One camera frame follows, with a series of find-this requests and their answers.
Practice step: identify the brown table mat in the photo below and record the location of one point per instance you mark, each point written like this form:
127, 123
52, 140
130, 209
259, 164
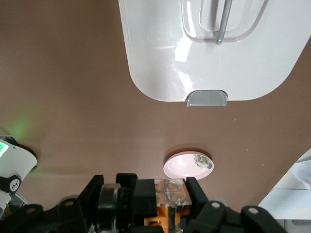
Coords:
73, 85

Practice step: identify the orange black switch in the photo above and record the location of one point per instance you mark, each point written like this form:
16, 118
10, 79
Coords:
145, 201

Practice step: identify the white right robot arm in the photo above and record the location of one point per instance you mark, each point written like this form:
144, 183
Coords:
17, 165

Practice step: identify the green white switch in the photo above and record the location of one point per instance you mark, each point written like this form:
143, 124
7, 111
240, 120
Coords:
201, 161

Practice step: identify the pink round plate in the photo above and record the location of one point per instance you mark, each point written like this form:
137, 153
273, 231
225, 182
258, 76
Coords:
179, 167

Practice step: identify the white furniture beside table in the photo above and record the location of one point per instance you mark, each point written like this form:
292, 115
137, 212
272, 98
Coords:
286, 194

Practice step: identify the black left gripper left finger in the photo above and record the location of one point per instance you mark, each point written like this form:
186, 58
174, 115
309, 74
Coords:
73, 213

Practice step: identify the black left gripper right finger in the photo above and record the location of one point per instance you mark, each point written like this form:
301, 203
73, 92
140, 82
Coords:
213, 218

